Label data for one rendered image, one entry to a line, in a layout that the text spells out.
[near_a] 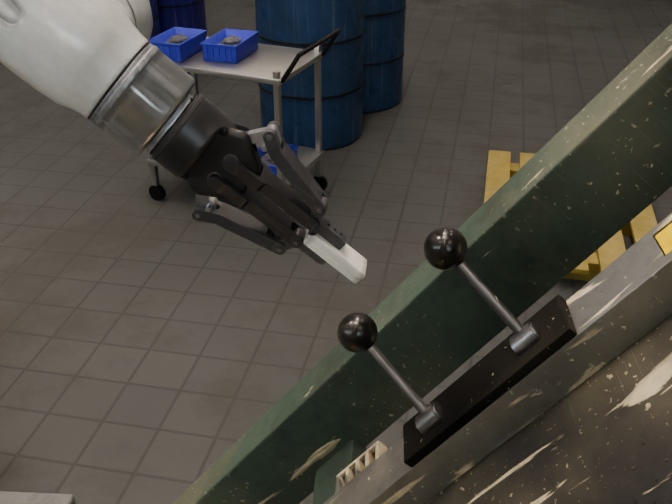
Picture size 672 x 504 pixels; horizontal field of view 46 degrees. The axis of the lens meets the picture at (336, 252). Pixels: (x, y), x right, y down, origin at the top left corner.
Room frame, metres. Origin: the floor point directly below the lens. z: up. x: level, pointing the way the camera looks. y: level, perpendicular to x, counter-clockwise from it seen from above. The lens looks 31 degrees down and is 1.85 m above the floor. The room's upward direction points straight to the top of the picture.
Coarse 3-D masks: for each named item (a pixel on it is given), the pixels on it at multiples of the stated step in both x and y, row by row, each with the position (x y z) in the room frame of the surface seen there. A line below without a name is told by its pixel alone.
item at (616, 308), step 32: (640, 256) 0.54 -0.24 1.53; (608, 288) 0.53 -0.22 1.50; (640, 288) 0.51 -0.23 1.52; (576, 320) 0.53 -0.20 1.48; (608, 320) 0.51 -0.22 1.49; (640, 320) 0.51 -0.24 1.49; (576, 352) 0.51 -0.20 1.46; (608, 352) 0.51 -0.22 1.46; (544, 384) 0.51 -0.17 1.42; (576, 384) 0.51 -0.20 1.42; (480, 416) 0.52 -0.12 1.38; (512, 416) 0.52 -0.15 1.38; (448, 448) 0.52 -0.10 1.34; (480, 448) 0.52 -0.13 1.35; (352, 480) 0.57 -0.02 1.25; (384, 480) 0.53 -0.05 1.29; (416, 480) 0.52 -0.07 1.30; (448, 480) 0.52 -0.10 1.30
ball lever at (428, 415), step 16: (352, 320) 0.59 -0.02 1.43; (368, 320) 0.60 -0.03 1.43; (352, 336) 0.58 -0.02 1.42; (368, 336) 0.58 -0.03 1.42; (368, 352) 0.58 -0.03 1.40; (384, 368) 0.57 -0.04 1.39; (400, 384) 0.56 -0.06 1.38; (416, 400) 0.55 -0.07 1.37; (416, 416) 0.55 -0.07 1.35; (432, 416) 0.54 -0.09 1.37
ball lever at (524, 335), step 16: (432, 240) 0.59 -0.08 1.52; (448, 240) 0.58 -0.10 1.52; (464, 240) 0.59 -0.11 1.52; (432, 256) 0.58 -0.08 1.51; (448, 256) 0.58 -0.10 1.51; (464, 256) 0.58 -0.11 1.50; (464, 272) 0.58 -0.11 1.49; (480, 288) 0.57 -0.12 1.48; (496, 304) 0.56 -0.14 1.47; (512, 320) 0.55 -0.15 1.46; (512, 336) 0.54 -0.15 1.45; (528, 336) 0.53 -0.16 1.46
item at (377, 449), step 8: (376, 448) 0.60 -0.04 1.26; (384, 448) 0.60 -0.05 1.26; (360, 456) 0.61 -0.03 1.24; (368, 456) 0.60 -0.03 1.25; (376, 456) 0.59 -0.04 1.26; (352, 464) 0.61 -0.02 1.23; (360, 464) 0.60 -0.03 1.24; (368, 464) 0.59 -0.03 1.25; (344, 472) 0.61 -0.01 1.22; (352, 472) 0.61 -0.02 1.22; (336, 480) 0.61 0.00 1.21; (344, 480) 0.61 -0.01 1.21; (336, 488) 0.59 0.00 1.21
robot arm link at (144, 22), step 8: (128, 0) 0.79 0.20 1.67; (136, 0) 0.81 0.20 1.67; (144, 0) 0.84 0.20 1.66; (136, 8) 0.80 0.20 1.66; (144, 8) 0.83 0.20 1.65; (136, 16) 0.79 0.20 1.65; (144, 16) 0.82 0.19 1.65; (136, 24) 0.79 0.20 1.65; (144, 24) 0.81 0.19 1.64; (152, 24) 0.87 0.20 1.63; (144, 32) 0.81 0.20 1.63
